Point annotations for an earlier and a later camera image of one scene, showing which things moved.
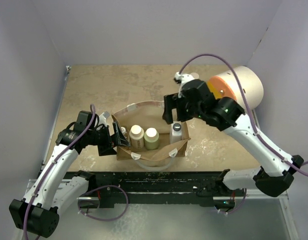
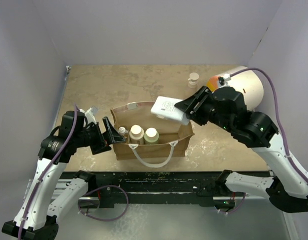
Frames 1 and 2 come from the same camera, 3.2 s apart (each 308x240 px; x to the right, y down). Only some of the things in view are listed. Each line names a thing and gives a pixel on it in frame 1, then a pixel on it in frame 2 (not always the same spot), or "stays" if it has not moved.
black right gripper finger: (171, 101) → (188, 103)
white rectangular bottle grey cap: (175, 132) → (164, 108)
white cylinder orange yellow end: (226, 84) stays
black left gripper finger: (124, 141) → (115, 136)
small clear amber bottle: (123, 129) stays
